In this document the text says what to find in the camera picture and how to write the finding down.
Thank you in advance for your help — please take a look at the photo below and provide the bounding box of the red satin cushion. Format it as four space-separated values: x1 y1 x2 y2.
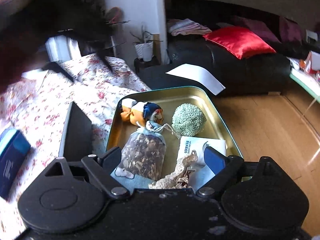
203 27 276 60

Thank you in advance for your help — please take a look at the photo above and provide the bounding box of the dark red gloved hand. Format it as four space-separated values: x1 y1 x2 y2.
1 0 48 92

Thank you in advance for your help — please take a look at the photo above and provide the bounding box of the small white box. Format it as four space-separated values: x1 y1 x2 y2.
177 136 227 171

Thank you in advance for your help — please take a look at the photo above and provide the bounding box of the green knitted ball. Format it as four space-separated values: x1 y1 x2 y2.
171 103 207 137

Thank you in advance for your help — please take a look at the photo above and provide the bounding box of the gold metal tray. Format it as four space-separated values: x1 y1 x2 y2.
106 86 244 190

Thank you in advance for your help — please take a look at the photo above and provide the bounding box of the dark purple cushion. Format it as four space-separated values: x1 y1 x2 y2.
234 16 302 44

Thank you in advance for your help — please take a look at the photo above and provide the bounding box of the blue Tempo tissue pack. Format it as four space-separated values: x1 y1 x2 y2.
0 127 31 199

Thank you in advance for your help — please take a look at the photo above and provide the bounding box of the mesh potpourri sachet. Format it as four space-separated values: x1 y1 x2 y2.
118 121 176 181

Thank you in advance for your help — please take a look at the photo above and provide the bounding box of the orange white blue cloth bundle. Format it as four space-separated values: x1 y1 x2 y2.
120 98 164 127

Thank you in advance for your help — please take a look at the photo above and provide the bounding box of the white potted plant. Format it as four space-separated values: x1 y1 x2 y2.
130 25 163 62

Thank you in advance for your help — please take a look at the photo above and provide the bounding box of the light blue cloth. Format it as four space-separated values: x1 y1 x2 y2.
111 167 155 194

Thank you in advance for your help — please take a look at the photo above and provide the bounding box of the folded towels stack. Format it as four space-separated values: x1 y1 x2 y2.
167 18 212 36

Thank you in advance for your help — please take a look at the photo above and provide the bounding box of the glass shelf unit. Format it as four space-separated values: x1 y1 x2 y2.
100 7 130 59

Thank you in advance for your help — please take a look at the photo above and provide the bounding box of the white paper sheet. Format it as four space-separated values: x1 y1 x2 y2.
166 63 225 95

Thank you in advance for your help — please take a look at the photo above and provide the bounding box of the black leather sofa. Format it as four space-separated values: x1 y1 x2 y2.
138 0 319 96

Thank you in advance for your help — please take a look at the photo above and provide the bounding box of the floral tablecloth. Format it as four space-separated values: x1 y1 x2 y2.
1 54 149 239

